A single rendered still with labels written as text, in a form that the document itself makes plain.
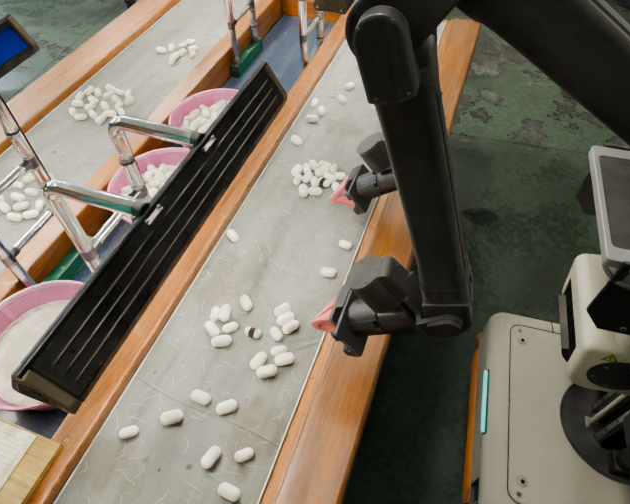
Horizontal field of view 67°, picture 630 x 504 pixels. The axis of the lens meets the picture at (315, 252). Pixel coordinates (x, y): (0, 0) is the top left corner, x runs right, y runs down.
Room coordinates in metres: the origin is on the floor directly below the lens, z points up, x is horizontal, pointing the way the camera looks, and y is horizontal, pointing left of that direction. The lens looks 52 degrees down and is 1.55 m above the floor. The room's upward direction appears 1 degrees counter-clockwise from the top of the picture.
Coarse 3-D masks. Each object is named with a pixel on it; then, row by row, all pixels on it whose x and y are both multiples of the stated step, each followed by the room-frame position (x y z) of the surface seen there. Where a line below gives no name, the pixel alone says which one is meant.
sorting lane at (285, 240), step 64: (320, 128) 1.08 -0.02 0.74; (256, 192) 0.83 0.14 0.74; (256, 256) 0.63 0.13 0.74; (320, 256) 0.63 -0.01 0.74; (192, 320) 0.48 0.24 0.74; (256, 320) 0.48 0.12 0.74; (128, 384) 0.35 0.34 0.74; (192, 384) 0.35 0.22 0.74; (256, 384) 0.34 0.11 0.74; (128, 448) 0.24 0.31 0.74; (192, 448) 0.24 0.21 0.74; (256, 448) 0.23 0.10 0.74
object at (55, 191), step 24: (120, 120) 0.60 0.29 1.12; (144, 120) 0.60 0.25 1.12; (120, 144) 0.61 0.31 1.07; (192, 144) 0.55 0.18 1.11; (48, 192) 0.46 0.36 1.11; (72, 192) 0.45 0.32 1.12; (96, 192) 0.45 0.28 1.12; (144, 192) 0.61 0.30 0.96; (72, 216) 0.48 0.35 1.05; (120, 216) 0.55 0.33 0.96; (72, 240) 0.47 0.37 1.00; (96, 240) 0.50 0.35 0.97; (96, 264) 0.47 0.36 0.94
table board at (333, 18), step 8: (288, 0) 1.88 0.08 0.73; (296, 0) 1.87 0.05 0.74; (312, 0) 1.86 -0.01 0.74; (288, 8) 1.88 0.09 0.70; (296, 8) 1.87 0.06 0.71; (312, 8) 1.85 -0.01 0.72; (296, 16) 1.87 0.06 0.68; (312, 16) 1.85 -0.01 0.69; (328, 16) 1.82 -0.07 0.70; (336, 16) 1.81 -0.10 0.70
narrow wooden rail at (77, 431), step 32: (320, 64) 1.36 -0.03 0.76; (288, 96) 1.20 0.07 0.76; (288, 128) 1.07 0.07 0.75; (256, 160) 0.92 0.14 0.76; (224, 224) 0.71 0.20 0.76; (192, 256) 0.62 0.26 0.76; (160, 320) 0.47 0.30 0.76; (128, 352) 0.40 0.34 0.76; (96, 384) 0.34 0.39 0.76; (96, 416) 0.28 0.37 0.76; (64, 448) 0.23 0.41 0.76; (64, 480) 0.19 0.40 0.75
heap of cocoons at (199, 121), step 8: (216, 104) 1.20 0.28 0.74; (224, 104) 1.20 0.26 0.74; (192, 112) 1.16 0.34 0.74; (200, 112) 1.18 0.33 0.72; (208, 112) 1.16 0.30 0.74; (216, 112) 1.16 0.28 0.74; (184, 120) 1.12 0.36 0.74; (192, 120) 1.14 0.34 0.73; (200, 120) 1.12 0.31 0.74; (208, 120) 1.12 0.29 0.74; (192, 128) 1.08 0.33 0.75; (200, 128) 1.08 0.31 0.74
